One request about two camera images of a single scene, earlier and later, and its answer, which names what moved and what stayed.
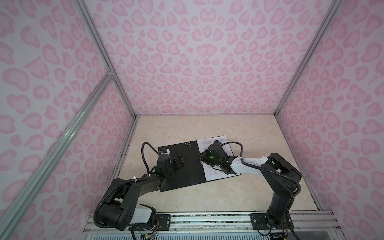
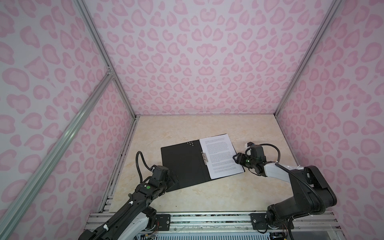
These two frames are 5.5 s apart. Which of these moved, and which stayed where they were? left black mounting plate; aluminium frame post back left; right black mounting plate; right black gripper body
Moved: right black gripper body
Stayed: right black mounting plate; left black mounting plate; aluminium frame post back left
